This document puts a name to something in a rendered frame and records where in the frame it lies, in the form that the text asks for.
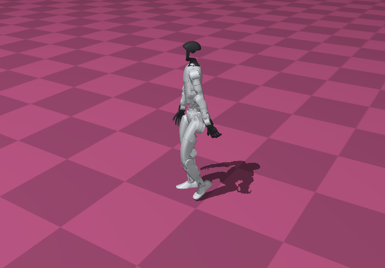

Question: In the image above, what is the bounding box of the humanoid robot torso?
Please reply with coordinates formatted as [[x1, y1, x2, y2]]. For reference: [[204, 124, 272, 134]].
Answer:
[[183, 64, 203, 123]]

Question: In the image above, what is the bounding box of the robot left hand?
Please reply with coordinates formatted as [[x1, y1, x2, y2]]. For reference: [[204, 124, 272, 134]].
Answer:
[[206, 119, 222, 138]]

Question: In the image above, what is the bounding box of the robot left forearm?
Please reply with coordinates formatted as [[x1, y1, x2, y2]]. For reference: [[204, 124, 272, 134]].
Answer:
[[196, 96, 211, 126]]

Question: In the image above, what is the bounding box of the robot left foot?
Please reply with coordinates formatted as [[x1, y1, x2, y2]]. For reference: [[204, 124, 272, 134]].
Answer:
[[193, 180, 212, 200]]

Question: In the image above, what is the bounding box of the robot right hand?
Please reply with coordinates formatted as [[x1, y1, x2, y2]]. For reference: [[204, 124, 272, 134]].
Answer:
[[173, 105, 186, 126]]

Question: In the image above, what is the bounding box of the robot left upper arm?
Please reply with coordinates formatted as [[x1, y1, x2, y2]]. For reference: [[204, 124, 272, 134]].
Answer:
[[189, 69, 205, 104]]

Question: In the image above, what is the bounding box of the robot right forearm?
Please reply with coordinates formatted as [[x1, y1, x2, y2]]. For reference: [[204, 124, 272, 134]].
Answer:
[[180, 92, 187, 110]]

